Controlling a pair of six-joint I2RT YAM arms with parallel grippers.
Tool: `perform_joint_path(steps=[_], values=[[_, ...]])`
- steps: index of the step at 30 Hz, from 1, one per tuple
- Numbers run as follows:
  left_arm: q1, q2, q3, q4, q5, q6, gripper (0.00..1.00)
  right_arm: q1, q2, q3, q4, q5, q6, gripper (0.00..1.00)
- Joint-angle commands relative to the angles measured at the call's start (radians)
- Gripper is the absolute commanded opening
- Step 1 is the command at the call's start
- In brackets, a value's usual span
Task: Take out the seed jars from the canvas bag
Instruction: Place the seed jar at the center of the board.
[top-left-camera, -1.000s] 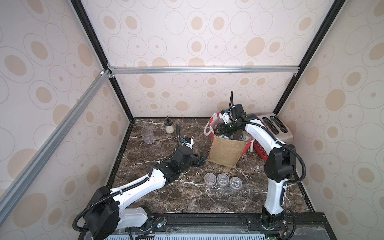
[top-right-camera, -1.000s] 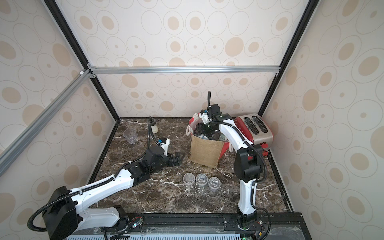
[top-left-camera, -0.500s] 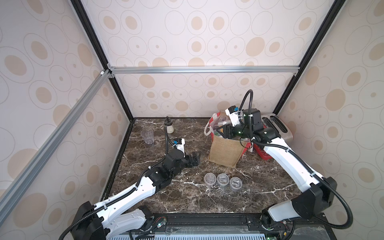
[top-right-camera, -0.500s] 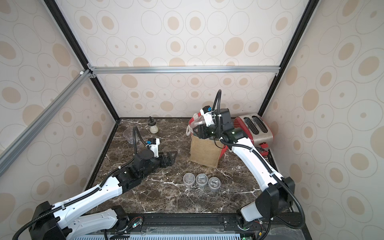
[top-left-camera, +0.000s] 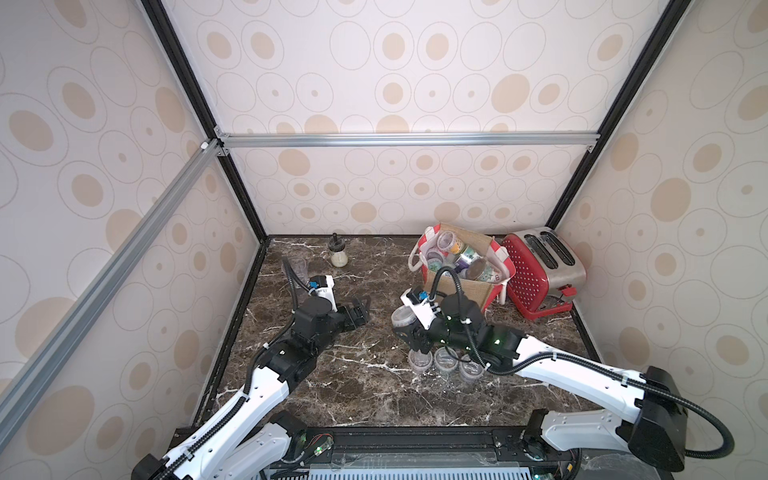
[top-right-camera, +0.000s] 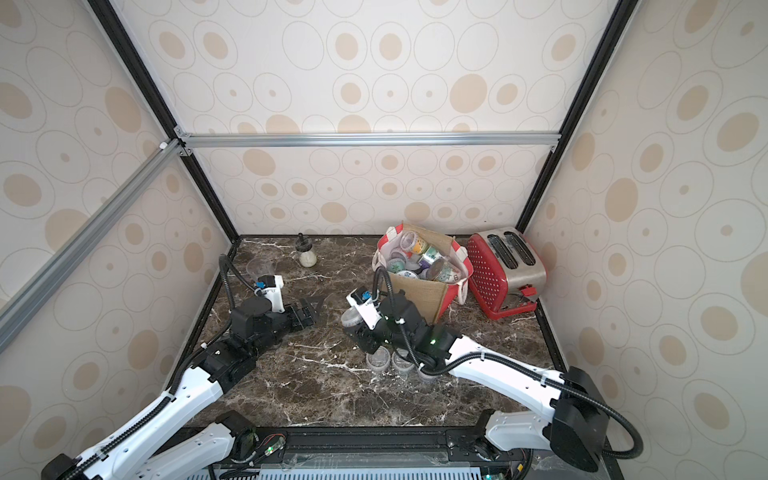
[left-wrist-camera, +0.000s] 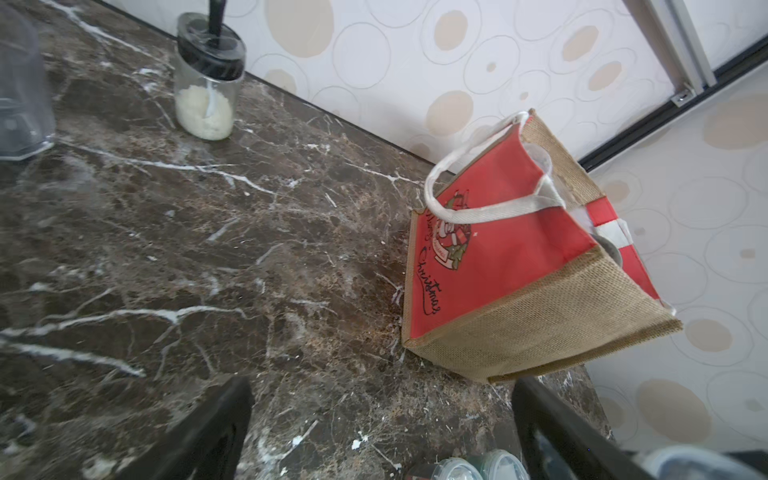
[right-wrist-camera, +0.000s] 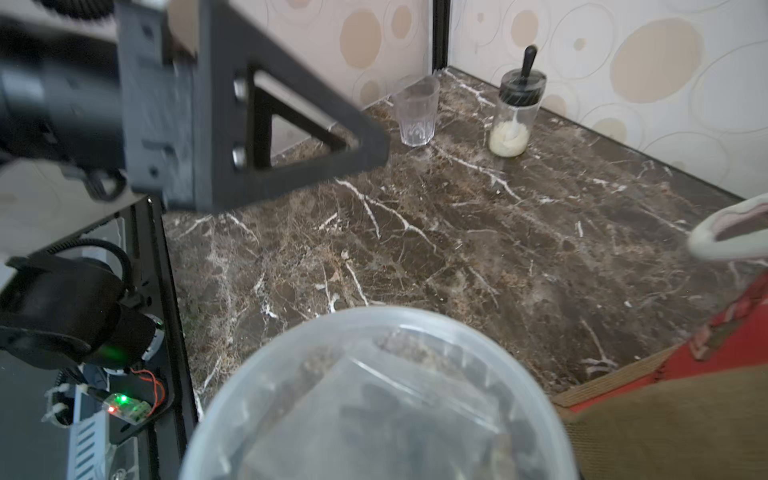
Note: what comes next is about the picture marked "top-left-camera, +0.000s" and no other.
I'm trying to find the seed jar red label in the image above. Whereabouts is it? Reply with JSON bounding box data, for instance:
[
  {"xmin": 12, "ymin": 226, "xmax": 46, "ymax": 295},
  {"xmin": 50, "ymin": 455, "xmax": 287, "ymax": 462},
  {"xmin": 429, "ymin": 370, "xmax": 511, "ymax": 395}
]
[{"xmin": 433, "ymin": 346, "xmax": 459, "ymax": 379}]

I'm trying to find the seed jar orange label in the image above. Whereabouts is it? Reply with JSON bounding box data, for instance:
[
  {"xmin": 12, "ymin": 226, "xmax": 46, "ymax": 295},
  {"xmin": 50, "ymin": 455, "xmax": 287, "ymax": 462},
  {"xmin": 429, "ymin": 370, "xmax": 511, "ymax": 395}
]
[{"xmin": 391, "ymin": 305, "xmax": 417, "ymax": 329}]

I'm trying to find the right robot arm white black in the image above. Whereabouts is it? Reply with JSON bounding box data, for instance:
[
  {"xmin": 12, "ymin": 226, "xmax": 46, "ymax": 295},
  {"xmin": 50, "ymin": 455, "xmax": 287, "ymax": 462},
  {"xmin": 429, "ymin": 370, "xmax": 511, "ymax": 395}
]
[{"xmin": 391, "ymin": 267, "xmax": 735, "ymax": 472}]

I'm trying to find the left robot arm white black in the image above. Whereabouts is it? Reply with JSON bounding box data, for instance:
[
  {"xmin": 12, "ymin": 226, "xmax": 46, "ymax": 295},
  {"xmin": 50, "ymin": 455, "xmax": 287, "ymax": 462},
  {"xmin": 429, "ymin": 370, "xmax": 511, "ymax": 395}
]
[{"xmin": 131, "ymin": 259, "xmax": 371, "ymax": 479}]

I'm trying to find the seed jar sunflower label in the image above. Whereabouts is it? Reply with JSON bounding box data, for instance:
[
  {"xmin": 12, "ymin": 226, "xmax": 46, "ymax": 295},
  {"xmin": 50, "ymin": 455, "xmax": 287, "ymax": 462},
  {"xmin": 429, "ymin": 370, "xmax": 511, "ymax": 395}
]
[{"xmin": 465, "ymin": 259, "xmax": 504, "ymax": 284}]

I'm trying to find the red burlap canvas bag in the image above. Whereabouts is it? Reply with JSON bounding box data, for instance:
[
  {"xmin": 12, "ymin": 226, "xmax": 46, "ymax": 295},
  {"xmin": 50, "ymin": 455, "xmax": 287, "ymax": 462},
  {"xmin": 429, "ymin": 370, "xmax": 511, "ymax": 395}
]
[{"xmin": 408, "ymin": 223, "xmax": 516, "ymax": 309}]

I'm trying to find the seed jar green label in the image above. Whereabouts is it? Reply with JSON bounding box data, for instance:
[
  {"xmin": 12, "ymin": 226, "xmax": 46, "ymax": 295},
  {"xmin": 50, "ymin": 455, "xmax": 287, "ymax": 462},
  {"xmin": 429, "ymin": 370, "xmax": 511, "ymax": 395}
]
[{"xmin": 425, "ymin": 249, "xmax": 445, "ymax": 272}]

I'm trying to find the seed jar yellow label back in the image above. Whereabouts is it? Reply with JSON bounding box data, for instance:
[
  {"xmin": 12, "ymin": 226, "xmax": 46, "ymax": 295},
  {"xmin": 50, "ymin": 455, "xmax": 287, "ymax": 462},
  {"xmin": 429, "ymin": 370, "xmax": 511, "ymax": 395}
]
[{"xmin": 436, "ymin": 230, "xmax": 466, "ymax": 255}]

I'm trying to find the glass sugar jar black lid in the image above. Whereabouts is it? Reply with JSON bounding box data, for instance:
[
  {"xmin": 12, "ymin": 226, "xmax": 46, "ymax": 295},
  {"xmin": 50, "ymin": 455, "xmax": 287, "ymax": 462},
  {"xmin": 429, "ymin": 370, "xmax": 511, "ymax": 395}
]
[{"xmin": 328, "ymin": 232, "xmax": 348, "ymax": 268}]

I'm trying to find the clear plastic cup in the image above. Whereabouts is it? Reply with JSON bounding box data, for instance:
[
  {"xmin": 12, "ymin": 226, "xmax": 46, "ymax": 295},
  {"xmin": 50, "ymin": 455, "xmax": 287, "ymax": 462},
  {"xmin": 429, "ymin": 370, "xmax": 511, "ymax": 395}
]
[{"xmin": 281, "ymin": 257, "xmax": 309, "ymax": 285}]

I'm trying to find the red silver toaster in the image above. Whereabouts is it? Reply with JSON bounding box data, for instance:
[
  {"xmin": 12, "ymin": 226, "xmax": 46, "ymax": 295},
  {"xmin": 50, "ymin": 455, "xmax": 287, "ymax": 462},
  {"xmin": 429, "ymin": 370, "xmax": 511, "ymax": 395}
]
[{"xmin": 502, "ymin": 227, "xmax": 587, "ymax": 320}]

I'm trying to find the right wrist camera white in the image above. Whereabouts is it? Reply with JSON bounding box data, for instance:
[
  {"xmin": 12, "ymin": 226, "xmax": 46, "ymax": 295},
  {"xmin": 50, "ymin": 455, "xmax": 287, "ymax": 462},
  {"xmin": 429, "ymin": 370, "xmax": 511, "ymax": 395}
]
[{"xmin": 401, "ymin": 289, "xmax": 436, "ymax": 330}]

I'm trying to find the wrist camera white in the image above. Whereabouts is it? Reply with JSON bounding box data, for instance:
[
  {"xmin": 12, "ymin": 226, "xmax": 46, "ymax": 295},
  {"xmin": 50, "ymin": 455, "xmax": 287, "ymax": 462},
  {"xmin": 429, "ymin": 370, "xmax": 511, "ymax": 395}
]
[
  {"xmin": 308, "ymin": 275, "xmax": 337, "ymax": 312},
  {"xmin": 401, "ymin": 289, "xmax": 436, "ymax": 330}
]

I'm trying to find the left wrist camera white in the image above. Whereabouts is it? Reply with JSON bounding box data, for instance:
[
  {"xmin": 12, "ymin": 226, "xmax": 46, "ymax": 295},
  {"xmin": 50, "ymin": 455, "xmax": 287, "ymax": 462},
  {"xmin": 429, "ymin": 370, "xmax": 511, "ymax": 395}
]
[{"xmin": 308, "ymin": 275, "xmax": 337, "ymax": 312}]

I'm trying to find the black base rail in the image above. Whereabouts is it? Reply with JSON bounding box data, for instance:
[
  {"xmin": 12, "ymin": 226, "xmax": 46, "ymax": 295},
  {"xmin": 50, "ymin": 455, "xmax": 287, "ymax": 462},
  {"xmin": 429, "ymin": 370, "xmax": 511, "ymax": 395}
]
[{"xmin": 161, "ymin": 423, "xmax": 676, "ymax": 480}]

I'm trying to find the horizontal aluminium rail back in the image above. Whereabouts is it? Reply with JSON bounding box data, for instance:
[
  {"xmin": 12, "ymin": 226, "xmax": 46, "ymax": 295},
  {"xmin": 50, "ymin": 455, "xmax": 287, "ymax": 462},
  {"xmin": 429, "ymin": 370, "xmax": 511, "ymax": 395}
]
[{"xmin": 221, "ymin": 131, "xmax": 600, "ymax": 149}]

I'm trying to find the aluminium rail left wall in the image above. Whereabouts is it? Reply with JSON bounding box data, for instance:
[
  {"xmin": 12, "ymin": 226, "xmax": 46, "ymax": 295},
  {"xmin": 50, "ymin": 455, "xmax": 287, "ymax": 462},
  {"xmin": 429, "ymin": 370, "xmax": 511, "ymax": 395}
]
[{"xmin": 1, "ymin": 139, "xmax": 223, "ymax": 448}]

